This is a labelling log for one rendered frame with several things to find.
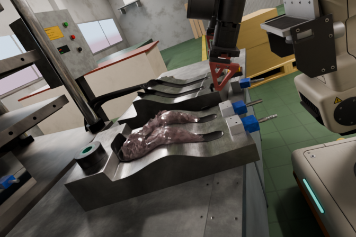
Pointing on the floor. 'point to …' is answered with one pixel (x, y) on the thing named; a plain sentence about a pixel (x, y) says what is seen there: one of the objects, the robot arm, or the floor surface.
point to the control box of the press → (58, 38)
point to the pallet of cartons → (261, 48)
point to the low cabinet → (125, 51)
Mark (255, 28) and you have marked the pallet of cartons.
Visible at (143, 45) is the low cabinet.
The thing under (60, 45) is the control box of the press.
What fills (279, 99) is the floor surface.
